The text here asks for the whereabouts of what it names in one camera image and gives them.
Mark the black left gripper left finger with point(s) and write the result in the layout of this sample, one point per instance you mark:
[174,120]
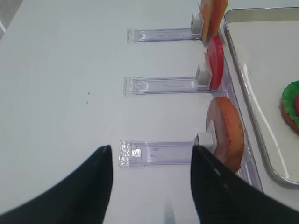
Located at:
[80,198]

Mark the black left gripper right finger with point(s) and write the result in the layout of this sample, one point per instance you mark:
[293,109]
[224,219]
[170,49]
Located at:
[221,197]

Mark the grey pusher block bread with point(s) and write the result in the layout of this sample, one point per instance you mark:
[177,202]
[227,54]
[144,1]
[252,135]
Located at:
[207,139]

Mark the bread slice on left rack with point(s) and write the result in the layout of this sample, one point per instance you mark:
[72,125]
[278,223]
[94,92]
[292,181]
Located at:
[229,132]

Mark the bread slice under lettuce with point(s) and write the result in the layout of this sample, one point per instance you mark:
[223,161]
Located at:
[288,119]

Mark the grey pusher block tomato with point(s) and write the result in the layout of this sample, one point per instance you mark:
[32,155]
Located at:
[203,75]

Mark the green lettuce leaf on tray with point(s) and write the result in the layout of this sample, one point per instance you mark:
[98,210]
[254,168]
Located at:
[288,96]

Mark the red tomato slice upright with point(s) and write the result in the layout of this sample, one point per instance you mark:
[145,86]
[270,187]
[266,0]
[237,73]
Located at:
[215,60]

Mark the orange cheese slice inner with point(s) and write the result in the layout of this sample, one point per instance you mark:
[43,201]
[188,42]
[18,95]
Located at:
[218,9]

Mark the orange cheese slice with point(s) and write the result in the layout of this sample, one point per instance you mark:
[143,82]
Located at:
[205,8]
[218,9]

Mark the orange cheese slice outer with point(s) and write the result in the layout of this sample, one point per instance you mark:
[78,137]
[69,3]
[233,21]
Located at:
[205,8]

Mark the metal baking tray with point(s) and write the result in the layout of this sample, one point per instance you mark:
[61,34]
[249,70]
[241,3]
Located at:
[264,45]

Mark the clear pusher rail near bread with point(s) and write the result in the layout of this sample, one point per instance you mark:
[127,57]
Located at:
[141,154]

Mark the clear pusher rail near tomato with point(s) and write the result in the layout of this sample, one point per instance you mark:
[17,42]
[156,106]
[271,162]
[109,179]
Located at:
[134,86]

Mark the clear pusher rail near cheese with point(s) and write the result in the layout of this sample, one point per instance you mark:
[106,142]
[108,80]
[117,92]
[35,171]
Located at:
[160,35]

